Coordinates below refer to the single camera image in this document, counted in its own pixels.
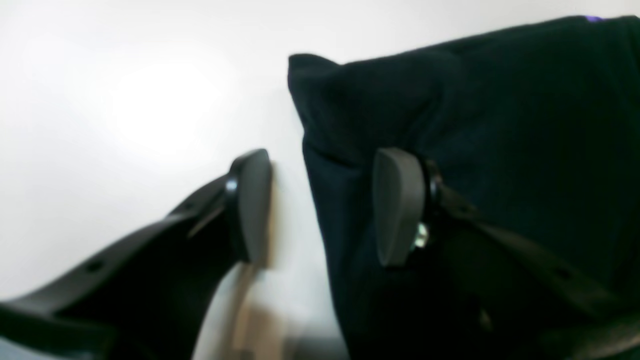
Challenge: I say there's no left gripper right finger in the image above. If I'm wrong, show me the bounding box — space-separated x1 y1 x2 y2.
372 147 639 360

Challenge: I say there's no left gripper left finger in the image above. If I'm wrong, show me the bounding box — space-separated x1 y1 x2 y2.
1 148 273 360

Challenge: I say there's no black T-shirt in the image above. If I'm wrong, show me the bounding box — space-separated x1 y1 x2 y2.
288 16 639 360

